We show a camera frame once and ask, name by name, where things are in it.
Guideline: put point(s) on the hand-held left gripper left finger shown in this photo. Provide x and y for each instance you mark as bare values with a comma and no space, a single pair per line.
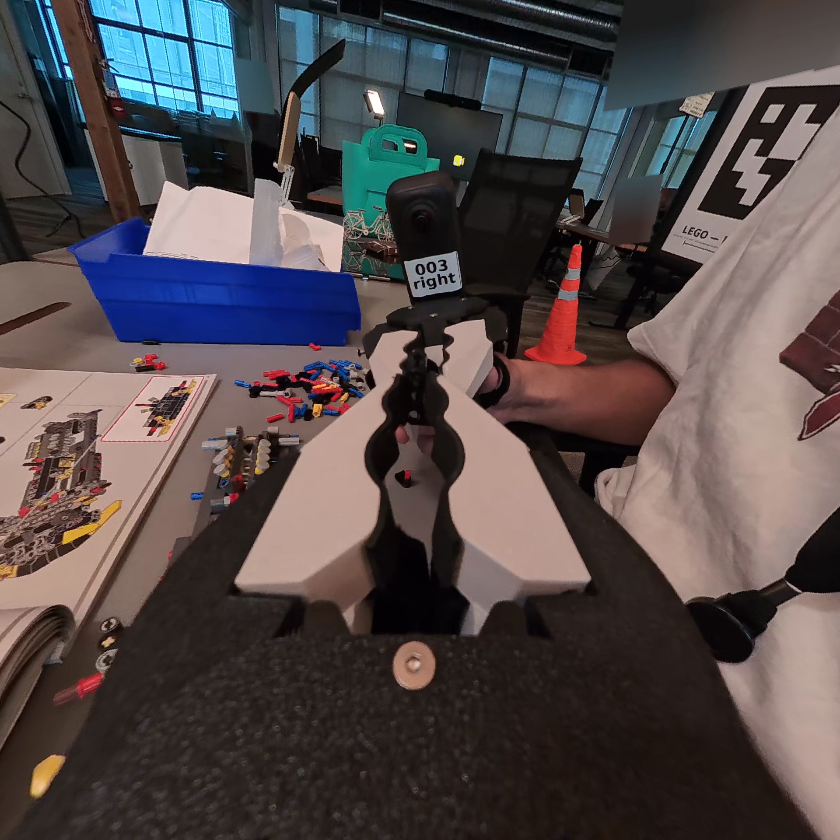
315,525

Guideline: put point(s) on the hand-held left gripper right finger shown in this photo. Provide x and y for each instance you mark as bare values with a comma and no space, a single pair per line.
512,525

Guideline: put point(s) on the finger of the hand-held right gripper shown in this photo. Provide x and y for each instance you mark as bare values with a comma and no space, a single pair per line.
472,354
387,358

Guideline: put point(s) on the pile of red blue lego pieces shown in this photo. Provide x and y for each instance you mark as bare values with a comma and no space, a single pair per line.
308,390

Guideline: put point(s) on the person's right forearm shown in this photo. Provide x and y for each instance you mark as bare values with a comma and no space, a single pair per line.
604,400

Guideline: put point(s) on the lego car chassis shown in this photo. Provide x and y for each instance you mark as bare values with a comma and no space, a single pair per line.
243,459

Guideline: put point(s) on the red lego pin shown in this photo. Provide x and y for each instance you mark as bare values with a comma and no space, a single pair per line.
405,477

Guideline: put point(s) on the lego instruction booklet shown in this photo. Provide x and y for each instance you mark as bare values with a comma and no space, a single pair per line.
98,472

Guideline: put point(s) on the small red black lego cluster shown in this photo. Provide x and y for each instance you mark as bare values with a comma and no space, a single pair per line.
148,363

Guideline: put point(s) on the black white lego pieces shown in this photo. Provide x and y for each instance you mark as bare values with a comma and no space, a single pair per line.
108,643

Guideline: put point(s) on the red lego axle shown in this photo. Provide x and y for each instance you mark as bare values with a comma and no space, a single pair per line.
79,690

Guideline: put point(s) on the yellow lego panel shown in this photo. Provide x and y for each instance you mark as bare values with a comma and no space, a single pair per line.
47,774

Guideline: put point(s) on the person's right hand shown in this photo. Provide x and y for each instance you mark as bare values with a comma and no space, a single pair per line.
525,394

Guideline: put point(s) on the teal tote bag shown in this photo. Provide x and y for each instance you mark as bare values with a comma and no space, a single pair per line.
367,184

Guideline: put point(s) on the orange traffic cone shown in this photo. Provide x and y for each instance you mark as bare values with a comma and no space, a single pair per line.
558,321

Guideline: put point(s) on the black monitor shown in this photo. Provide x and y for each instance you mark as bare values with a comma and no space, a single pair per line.
446,131

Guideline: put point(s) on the black mesh office chair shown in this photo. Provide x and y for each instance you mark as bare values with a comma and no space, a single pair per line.
525,216

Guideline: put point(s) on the small light panel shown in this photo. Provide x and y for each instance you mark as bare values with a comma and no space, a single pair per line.
375,103

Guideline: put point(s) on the curved black wooden lamp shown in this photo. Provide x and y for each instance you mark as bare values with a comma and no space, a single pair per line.
289,124

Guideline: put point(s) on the background desk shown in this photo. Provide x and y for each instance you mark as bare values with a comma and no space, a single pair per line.
590,233

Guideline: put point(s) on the blue plastic bin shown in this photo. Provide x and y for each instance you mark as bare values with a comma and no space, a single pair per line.
216,302

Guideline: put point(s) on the white paper bags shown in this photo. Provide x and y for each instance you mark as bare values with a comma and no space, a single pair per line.
210,223

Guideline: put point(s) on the white cabinet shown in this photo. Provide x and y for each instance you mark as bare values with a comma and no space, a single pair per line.
151,164

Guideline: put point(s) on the paper note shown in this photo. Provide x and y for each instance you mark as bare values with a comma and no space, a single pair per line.
697,105

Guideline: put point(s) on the black white marker poster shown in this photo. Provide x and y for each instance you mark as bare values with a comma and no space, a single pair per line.
754,151

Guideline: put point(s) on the wooden post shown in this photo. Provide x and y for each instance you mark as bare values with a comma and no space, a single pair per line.
92,98

